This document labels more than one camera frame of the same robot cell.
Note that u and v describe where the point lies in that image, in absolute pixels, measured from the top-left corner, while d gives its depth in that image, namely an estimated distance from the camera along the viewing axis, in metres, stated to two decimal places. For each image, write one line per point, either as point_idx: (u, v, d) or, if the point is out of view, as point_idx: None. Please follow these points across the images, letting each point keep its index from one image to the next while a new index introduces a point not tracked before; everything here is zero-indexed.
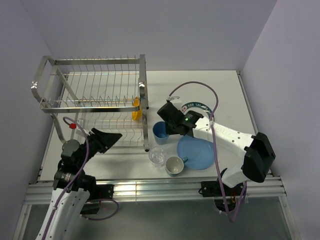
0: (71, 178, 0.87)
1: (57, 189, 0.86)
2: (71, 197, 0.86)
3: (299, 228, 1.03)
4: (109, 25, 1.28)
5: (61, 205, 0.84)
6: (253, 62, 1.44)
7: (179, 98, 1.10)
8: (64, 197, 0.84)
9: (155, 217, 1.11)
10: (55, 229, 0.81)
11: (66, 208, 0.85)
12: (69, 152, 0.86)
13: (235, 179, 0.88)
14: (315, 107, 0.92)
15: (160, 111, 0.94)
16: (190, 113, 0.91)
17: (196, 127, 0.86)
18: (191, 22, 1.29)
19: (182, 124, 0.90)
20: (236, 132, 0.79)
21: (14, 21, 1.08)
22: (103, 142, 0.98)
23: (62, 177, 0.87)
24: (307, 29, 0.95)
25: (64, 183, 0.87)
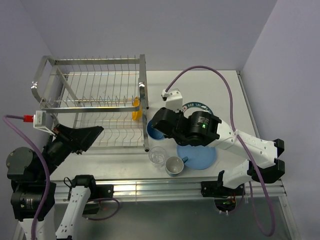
0: (35, 201, 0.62)
1: (24, 219, 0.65)
2: (48, 220, 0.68)
3: (299, 228, 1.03)
4: (109, 26, 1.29)
5: (40, 232, 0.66)
6: (253, 62, 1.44)
7: (178, 92, 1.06)
8: (39, 226, 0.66)
9: (156, 217, 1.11)
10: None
11: (47, 233, 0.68)
12: (21, 169, 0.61)
13: (234, 181, 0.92)
14: (314, 107, 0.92)
15: (158, 123, 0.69)
16: (201, 116, 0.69)
17: (220, 136, 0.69)
18: (191, 22, 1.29)
19: (194, 133, 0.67)
20: (261, 141, 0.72)
21: (14, 21, 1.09)
22: (80, 141, 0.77)
23: (23, 205, 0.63)
24: (306, 29, 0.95)
25: (28, 210, 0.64)
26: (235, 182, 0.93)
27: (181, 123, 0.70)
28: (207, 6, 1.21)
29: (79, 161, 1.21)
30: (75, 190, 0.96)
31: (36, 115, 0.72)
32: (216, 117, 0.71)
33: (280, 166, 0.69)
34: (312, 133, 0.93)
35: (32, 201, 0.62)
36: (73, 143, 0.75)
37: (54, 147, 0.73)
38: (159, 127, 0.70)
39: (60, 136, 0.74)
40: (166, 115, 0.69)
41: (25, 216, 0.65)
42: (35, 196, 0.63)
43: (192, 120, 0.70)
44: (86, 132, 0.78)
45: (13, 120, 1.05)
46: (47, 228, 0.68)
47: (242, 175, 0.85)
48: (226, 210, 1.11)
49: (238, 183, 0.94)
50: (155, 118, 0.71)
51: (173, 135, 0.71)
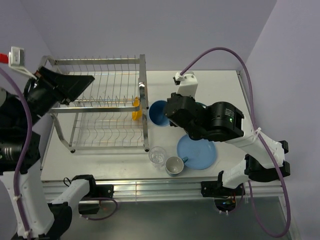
0: (15, 151, 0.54)
1: (4, 173, 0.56)
2: (32, 172, 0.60)
3: (299, 228, 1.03)
4: (109, 26, 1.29)
5: (25, 188, 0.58)
6: (253, 62, 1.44)
7: (193, 76, 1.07)
8: (22, 180, 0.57)
9: (156, 217, 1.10)
10: (36, 212, 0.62)
11: (34, 188, 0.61)
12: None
13: (234, 181, 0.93)
14: (314, 108, 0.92)
15: (175, 111, 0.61)
16: (225, 109, 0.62)
17: (244, 134, 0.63)
18: (190, 23, 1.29)
19: (218, 127, 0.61)
20: (272, 142, 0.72)
21: (13, 22, 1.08)
22: (66, 92, 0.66)
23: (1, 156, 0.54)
24: (306, 29, 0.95)
25: (10, 161, 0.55)
26: (235, 182, 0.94)
27: (201, 114, 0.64)
28: (207, 7, 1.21)
29: (79, 161, 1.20)
30: (77, 180, 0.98)
31: (12, 51, 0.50)
32: (239, 112, 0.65)
33: (287, 167, 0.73)
34: (311, 133, 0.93)
35: (11, 151, 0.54)
36: (58, 91, 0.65)
37: (36, 94, 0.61)
38: (176, 116, 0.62)
39: (43, 81, 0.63)
40: (186, 103, 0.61)
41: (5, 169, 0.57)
42: (14, 146, 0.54)
43: (213, 112, 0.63)
44: (74, 82, 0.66)
45: None
46: (32, 182, 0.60)
47: (239, 174, 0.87)
48: (227, 210, 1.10)
49: (238, 183, 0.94)
50: (171, 107, 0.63)
51: (191, 127, 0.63)
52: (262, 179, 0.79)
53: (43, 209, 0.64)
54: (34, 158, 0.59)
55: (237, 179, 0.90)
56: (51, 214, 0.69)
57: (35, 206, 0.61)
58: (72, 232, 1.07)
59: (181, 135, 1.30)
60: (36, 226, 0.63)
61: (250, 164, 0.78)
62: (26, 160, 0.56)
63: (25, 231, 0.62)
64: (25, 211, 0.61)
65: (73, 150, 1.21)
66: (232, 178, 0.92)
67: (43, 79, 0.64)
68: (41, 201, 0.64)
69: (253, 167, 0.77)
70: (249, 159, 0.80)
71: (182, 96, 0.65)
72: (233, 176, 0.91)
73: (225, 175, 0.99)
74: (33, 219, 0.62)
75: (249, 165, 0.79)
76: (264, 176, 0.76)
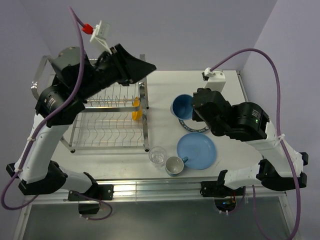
0: (54, 105, 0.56)
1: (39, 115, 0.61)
2: (55, 132, 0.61)
3: (300, 228, 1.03)
4: (109, 26, 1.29)
5: (40, 138, 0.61)
6: (253, 62, 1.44)
7: (222, 73, 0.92)
8: (43, 130, 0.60)
9: (156, 217, 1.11)
10: (33, 162, 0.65)
11: (46, 143, 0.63)
12: (64, 65, 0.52)
13: (236, 182, 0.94)
14: (314, 108, 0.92)
15: (203, 104, 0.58)
16: (252, 110, 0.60)
17: (267, 137, 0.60)
18: (190, 23, 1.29)
19: (242, 126, 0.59)
20: (293, 151, 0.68)
21: (14, 22, 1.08)
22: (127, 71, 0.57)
23: (45, 101, 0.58)
24: (306, 29, 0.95)
25: (47, 109, 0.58)
26: (238, 183, 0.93)
27: (228, 111, 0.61)
28: (207, 7, 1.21)
29: (79, 161, 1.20)
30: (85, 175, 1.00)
31: (100, 24, 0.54)
32: (266, 115, 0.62)
33: (304, 179, 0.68)
34: (311, 133, 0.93)
35: (53, 103, 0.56)
36: (125, 70, 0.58)
37: (103, 65, 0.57)
38: (202, 110, 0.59)
39: (116, 58, 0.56)
40: (215, 97, 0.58)
41: (41, 113, 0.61)
42: (58, 101, 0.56)
43: (239, 111, 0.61)
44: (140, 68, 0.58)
45: (12, 120, 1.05)
46: (49, 139, 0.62)
47: (249, 178, 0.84)
48: (227, 210, 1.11)
49: (240, 184, 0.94)
50: (198, 99, 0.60)
51: (215, 123, 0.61)
52: (274, 186, 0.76)
53: (41, 164, 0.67)
54: (64, 123, 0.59)
55: (244, 180, 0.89)
56: (45, 174, 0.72)
57: (35, 157, 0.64)
58: (72, 232, 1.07)
59: (181, 135, 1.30)
60: (26, 173, 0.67)
61: (266, 169, 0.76)
62: (57, 119, 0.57)
63: (18, 167, 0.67)
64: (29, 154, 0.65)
65: (73, 150, 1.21)
66: (234, 179, 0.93)
67: (117, 56, 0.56)
68: (44, 158, 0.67)
69: (270, 173, 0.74)
70: (266, 164, 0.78)
71: (210, 90, 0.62)
72: (241, 178, 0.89)
73: (229, 174, 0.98)
74: (28, 164, 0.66)
75: (264, 170, 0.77)
76: (278, 183, 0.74)
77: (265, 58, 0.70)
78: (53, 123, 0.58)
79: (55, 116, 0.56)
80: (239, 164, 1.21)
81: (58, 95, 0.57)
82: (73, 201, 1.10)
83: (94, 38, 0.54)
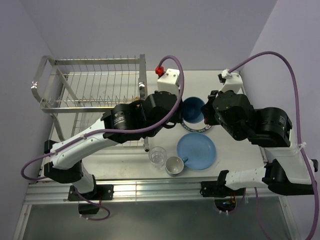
0: (121, 125, 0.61)
1: (101, 120, 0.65)
2: (104, 143, 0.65)
3: (300, 228, 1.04)
4: (109, 26, 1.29)
5: (90, 141, 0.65)
6: (252, 62, 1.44)
7: (239, 75, 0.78)
8: (96, 136, 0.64)
9: (155, 217, 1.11)
10: (69, 154, 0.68)
11: (91, 147, 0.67)
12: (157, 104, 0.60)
13: (239, 184, 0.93)
14: (315, 108, 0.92)
15: (229, 106, 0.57)
16: (279, 116, 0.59)
17: (291, 144, 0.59)
18: (190, 23, 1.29)
19: (266, 132, 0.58)
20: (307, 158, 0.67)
21: (13, 21, 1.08)
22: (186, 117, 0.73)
23: (115, 115, 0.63)
24: (305, 29, 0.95)
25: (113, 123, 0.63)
26: (240, 184, 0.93)
27: (252, 116, 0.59)
28: (207, 6, 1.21)
29: None
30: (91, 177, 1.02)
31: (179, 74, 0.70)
32: (291, 122, 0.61)
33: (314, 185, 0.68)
34: (312, 133, 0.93)
35: (121, 122, 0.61)
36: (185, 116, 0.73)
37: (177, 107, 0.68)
38: (227, 113, 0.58)
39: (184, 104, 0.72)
40: (241, 101, 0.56)
41: (105, 121, 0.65)
42: (126, 123, 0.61)
43: (264, 116, 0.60)
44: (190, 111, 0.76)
45: (13, 119, 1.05)
46: (95, 145, 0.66)
47: (254, 180, 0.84)
48: (226, 210, 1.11)
49: (241, 185, 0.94)
50: (221, 101, 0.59)
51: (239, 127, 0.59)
52: (282, 191, 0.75)
53: (73, 159, 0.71)
54: (116, 141, 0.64)
55: (247, 182, 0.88)
56: (69, 166, 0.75)
57: (75, 152, 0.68)
58: (72, 232, 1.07)
59: (181, 135, 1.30)
60: (58, 158, 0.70)
61: (273, 173, 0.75)
62: (115, 137, 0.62)
63: (55, 149, 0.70)
64: (71, 145, 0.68)
65: None
66: (237, 181, 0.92)
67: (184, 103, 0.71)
68: (80, 155, 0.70)
69: (279, 179, 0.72)
70: (272, 168, 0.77)
71: (235, 93, 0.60)
72: (245, 180, 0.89)
73: (230, 175, 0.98)
74: (64, 153, 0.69)
75: (271, 174, 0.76)
76: (286, 189, 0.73)
77: (279, 57, 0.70)
78: (109, 137, 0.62)
79: (117, 134, 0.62)
80: (240, 164, 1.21)
81: (128, 117, 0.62)
82: (73, 201, 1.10)
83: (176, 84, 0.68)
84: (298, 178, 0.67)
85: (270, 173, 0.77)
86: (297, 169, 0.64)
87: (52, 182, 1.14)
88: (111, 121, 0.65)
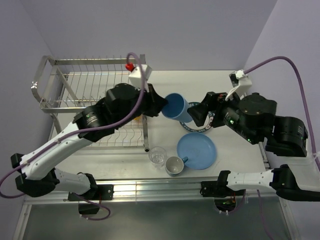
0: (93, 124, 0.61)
1: (74, 123, 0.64)
2: (80, 143, 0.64)
3: (300, 228, 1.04)
4: (109, 26, 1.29)
5: (65, 143, 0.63)
6: (252, 62, 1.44)
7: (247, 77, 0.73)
8: (71, 138, 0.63)
9: (155, 217, 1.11)
10: (45, 161, 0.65)
11: (68, 150, 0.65)
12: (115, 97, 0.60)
13: (241, 186, 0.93)
14: (315, 108, 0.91)
15: (259, 112, 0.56)
16: (298, 126, 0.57)
17: (307, 155, 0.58)
18: (190, 23, 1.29)
19: (285, 142, 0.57)
20: None
21: (13, 21, 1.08)
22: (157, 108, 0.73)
23: (87, 116, 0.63)
24: (305, 29, 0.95)
25: (85, 123, 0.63)
26: (242, 185, 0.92)
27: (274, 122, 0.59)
28: (207, 6, 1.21)
29: (79, 161, 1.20)
30: (84, 176, 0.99)
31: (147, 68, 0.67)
32: (308, 133, 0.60)
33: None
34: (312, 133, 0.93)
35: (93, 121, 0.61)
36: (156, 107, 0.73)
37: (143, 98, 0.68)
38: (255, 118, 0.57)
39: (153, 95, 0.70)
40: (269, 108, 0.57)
41: (78, 123, 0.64)
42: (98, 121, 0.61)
43: (282, 124, 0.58)
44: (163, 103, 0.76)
45: (13, 119, 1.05)
46: (71, 147, 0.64)
47: (260, 184, 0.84)
48: (227, 210, 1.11)
49: (242, 187, 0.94)
50: (250, 105, 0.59)
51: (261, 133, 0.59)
52: (291, 197, 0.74)
53: (48, 166, 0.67)
54: (91, 140, 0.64)
55: (252, 185, 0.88)
56: (43, 176, 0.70)
57: (51, 157, 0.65)
58: (72, 232, 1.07)
59: (181, 135, 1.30)
60: (31, 169, 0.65)
61: (282, 179, 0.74)
62: (89, 135, 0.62)
63: (26, 160, 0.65)
64: (45, 152, 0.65)
65: None
66: (240, 183, 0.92)
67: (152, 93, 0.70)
68: (56, 160, 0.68)
69: (288, 184, 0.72)
70: (281, 174, 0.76)
71: (263, 97, 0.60)
72: (249, 182, 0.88)
73: (233, 176, 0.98)
74: (38, 162, 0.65)
75: (280, 180, 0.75)
76: (295, 196, 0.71)
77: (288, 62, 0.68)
78: (85, 136, 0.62)
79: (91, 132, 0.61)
80: (240, 164, 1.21)
81: (99, 116, 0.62)
82: (73, 201, 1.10)
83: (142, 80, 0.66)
84: (309, 184, 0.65)
85: (278, 178, 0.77)
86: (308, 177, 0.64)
87: None
88: (83, 122, 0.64)
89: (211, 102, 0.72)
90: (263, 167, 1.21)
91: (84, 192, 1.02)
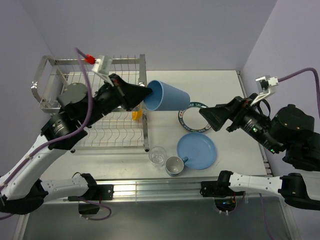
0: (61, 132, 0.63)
1: (43, 135, 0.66)
2: (53, 155, 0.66)
3: (300, 228, 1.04)
4: (109, 26, 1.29)
5: (38, 157, 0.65)
6: (252, 62, 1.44)
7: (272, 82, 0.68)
8: (42, 151, 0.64)
9: (155, 217, 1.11)
10: (22, 179, 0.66)
11: (42, 163, 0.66)
12: (67, 102, 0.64)
13: (242, 187, 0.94)
14: (314, 108, 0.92)
15: (300, 127, 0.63)
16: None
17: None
18: (190, 23, 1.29)
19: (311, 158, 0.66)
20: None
21: (13, 22, 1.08)
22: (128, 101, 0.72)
23: (53, 125, 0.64)
24: (305, 29, 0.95)
25: (53, 133, 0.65)
26: (243, 185, 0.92)
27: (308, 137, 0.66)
28: (206, 5, 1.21)
29: (79, 161, 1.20)
30: (79, 178, 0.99)
31: (102, 60, 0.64)
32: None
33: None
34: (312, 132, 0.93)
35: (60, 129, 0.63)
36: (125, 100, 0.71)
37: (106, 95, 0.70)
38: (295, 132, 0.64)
39: (118, 89, 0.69)
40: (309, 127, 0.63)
41: (46, 135, 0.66)
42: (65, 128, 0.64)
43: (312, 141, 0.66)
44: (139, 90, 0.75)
45: (13, 119, 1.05)
46: (45, 159, 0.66)
47: (267, 189, 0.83)
48: (227, 210, 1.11)
49: (243, 188, 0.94)
50: (289, 118, 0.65)
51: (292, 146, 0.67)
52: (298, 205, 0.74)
53: (28, 183, 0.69)
54: (63, 148, 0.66)
55: (258, 190, 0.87)
56: (27, 193, 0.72)
57: (27, 174, 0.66)
58: (72, 232, 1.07)
59: (181, 135, 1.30)
60: (10, 189, 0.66)
61: (292, 188, 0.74)
62: (60, 144, 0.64)
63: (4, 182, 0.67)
64: (20, 170, 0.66)
65: (73, 149, 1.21)
66: (242, 185, 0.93)
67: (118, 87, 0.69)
68: (34, 176, 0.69)
69: (298, 194, 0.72)
70: (290, 181, 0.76)
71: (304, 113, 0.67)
72: (255, 186, 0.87)
73: (236, 178, 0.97)
74: (15, 181, 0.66)
75: (289, 188, 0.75)
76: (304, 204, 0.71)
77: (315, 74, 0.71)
78: (55, 146, 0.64)
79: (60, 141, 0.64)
80: (240, 164, 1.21)
81: (67, 123, 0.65)
82: (73, 201, 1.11)
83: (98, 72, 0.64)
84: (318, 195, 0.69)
85: (288, 186, 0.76)
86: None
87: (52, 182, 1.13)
88: (51, 133, 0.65)
89: (237, 108, 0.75)
90: (263, 168, 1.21)
91: (82, 193, 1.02)
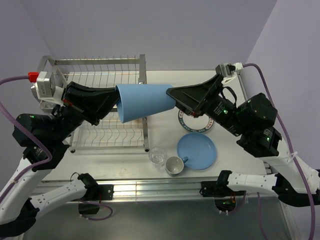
0: (42, 155, 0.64)
1: (25, 158, 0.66)
2: (38, 176, 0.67)
3: (300, 228, 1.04)
4: (109, 26, 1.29)
5: (23, 180, 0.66)
6: (252, 62, 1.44)
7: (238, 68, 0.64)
8: (27, 174, 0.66)
9: (156, 217, 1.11)
10: (10, 203, 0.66)
11: (29, 185, 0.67)
12: (20, 140, 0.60)
13: (242, 187, 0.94)
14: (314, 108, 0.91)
15: (266, 117, 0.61)
16: (266, 129, 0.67)
17: (279, 154, 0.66)
18: (189, 22, 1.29)
19: (258, 144, 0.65)
20: (308, 168, 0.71)
21: (14, 22, 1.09)
22: (92, 113, 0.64)
23: (35, 148, 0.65)
24: (305, 29, 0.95)
25: (35, 155, 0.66)
26: (242, 185, 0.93)
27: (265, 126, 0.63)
28: (206, 5, 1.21)
29: (79, 161, 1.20)
30: (75, 182, 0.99)
31: (37, 86, 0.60)
32: (278, 134, 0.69)
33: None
34: (311, 133, 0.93)
35: (40, 153, 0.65)
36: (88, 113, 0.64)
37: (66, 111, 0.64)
38: (259, 121, 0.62)
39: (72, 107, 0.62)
40: (271, 116, 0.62)
41: (29, 157, 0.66)
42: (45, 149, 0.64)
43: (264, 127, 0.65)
44: (104, 97, 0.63)
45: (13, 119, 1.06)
46: (30, 182, 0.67)
47: (262, 187, 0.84)
48: (227, 210, 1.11)
49: (243, 189, 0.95)
50: (260, 106, 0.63)
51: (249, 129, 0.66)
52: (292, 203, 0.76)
53: (16, 206, 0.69)
54: (47, 169, 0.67)
55: (254, 188, 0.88)
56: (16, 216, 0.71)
57: (14, 198, 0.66)
58: (72, 232, 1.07)
59: (181, 135, 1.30)
60: None
61: (285, 184, 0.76)
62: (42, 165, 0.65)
63: None
64: (7, 195, 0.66)
65: (73, 150, 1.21)
66: (241, 184, 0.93)
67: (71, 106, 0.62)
68: (22, 199, 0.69)
69: (290, 190, 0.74)
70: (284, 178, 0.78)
71: (272, 104, 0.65)
72: (250, 184, 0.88)
73: (234, 177, 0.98)
74: (3, 205, 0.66)
75: (283, 184, 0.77)
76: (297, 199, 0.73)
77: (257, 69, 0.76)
78: (39, 168, 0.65)
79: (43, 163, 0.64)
80: (239, 164, 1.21)
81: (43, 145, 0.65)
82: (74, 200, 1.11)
83: (40, 98, 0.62)
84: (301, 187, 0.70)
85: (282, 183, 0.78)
86: (292, 174, 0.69)
87: (53, 182, 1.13)
88: (32, 156, 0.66)
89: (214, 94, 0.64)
90: (263, 168, 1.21)
91: (82, 194, 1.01)
